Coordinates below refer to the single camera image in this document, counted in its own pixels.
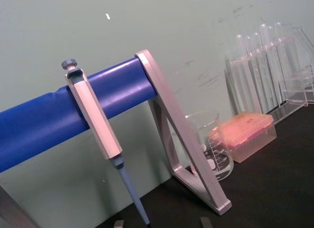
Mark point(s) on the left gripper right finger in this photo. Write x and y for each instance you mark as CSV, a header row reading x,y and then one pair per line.
x,y
204,223

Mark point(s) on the white and grey pipette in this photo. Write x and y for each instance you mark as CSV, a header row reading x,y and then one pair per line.
x,y
98,120

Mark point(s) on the clear acrylic rack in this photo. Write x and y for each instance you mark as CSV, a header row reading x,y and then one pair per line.
x,y
294,100

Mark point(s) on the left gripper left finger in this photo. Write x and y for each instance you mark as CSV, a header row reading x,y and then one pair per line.
x,y
119,224

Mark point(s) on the clear glass beaker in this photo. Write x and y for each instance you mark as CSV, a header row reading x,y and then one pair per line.
x,y
222,167

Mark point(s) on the pink pipette tip box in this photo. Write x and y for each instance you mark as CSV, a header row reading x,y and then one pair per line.
x,y
247,132

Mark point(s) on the black table cloth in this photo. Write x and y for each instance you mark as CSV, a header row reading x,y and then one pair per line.
x,y
269,188

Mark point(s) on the blue bar pipette stand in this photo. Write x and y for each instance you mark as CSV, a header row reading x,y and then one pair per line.
x,y
36,129

